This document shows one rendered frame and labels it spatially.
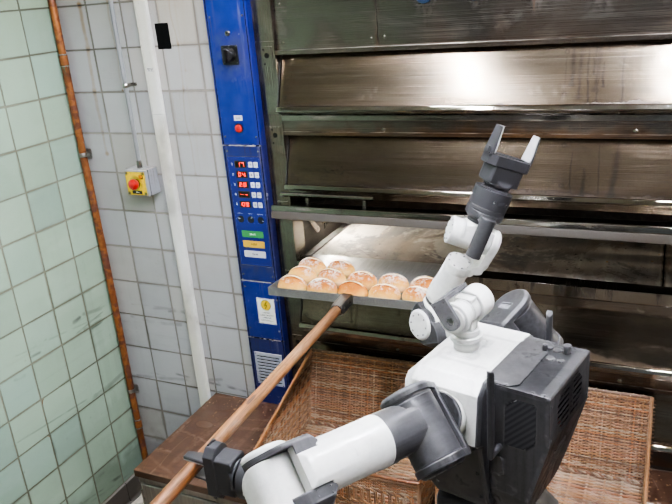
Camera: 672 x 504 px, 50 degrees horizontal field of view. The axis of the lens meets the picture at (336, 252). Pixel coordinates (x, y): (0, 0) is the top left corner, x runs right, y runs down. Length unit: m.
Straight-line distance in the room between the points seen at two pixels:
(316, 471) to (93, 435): 2.17
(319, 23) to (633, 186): 1.05
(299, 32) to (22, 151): 1.08
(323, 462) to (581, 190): 1.29
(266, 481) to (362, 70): 1.46
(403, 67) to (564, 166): 0.56
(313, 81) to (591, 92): 0.85
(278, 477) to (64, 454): 2.05
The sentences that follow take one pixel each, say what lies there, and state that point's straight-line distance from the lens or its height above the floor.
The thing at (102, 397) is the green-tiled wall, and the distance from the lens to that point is 3.21.
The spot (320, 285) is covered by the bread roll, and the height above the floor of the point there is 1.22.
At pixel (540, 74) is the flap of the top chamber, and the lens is 2.13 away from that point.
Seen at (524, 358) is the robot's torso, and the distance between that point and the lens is 1.40.
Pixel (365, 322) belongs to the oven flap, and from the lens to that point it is 2.52.
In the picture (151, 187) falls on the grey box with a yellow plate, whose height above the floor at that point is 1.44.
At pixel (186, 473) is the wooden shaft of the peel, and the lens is 1.51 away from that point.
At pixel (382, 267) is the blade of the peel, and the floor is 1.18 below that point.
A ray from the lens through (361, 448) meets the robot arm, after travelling 1.17.
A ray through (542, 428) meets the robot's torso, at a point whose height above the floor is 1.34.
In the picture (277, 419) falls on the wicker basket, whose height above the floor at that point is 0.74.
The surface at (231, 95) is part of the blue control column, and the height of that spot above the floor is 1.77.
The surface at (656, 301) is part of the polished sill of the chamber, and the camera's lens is 2.28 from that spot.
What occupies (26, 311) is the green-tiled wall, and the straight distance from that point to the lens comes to 2.84.
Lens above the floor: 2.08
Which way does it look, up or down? 20 degrees down
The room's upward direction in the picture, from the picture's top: 5 degrees counter-clockwise
